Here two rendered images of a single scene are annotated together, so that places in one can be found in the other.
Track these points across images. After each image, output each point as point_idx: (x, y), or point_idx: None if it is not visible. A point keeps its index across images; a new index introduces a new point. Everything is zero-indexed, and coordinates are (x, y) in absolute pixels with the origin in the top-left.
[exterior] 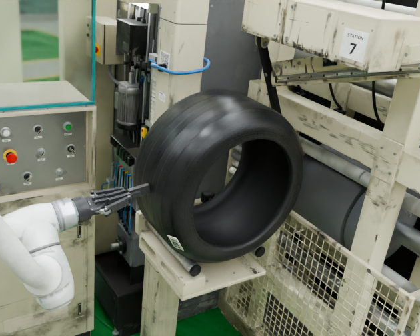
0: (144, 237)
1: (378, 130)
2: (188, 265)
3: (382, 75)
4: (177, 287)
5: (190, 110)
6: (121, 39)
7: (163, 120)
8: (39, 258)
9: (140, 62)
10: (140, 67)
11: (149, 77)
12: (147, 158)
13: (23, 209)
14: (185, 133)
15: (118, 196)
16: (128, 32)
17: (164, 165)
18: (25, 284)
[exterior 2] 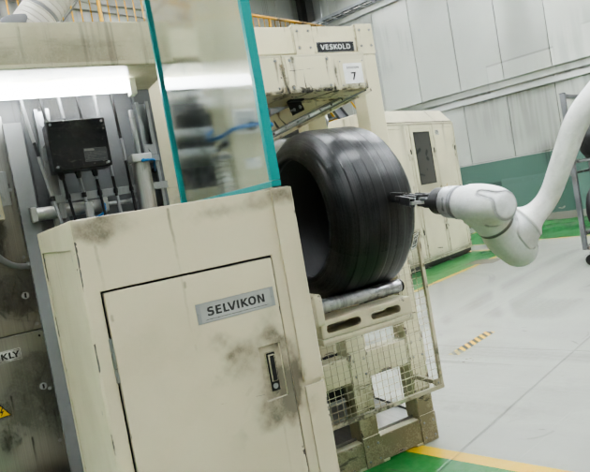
0: (331, 319)
1: None
2: (397, 282)
3: (342, 102)
4: (404, 311)
5: (343, 133)
6: (73, 149)
7: (340, 146)
8: (519, 207)
9: (97, 181)
10: (100, 189)
11: (108, 201)
12: (368, 177)
13: (479, 184)
14: (374, 140)
15: (418, 194)
16: (99, 129)
17: (392, 167)
18: (539, 227)
